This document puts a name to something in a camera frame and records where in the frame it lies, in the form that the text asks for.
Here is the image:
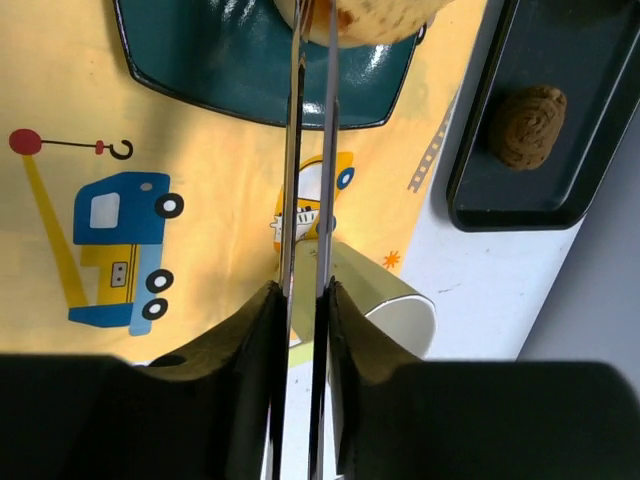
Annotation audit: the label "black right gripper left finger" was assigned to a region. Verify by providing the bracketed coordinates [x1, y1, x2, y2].
[144, 279, 291, 480]

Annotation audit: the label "seeded bread slice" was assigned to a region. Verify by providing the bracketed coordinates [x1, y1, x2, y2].
[336, 0, 450, 48]

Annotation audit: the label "black baking tray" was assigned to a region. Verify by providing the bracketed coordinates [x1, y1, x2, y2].
[447, 1, 639, 232]

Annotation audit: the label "silver metal tongs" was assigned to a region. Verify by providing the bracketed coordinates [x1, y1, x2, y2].
[278, 1, 340, 479]

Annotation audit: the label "yellow cartoon car placemat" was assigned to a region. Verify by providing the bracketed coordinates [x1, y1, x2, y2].
[1, 1, 486, 362]

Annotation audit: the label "brown chocolate bread roll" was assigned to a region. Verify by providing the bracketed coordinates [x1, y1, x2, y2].
[488, 85, 568, 171]

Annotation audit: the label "pale green mug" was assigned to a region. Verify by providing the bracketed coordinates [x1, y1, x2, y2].
[289, 240, 436, 367]

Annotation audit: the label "dark teal square plate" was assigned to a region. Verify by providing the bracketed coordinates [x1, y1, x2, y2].
[114, 0, 426, 130]

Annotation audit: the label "orange glazed donut bread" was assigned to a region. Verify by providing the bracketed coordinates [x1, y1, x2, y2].
[273, 0, 360, 48]

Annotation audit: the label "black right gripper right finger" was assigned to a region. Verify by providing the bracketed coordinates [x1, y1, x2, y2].
[328, 280, 419, 479]

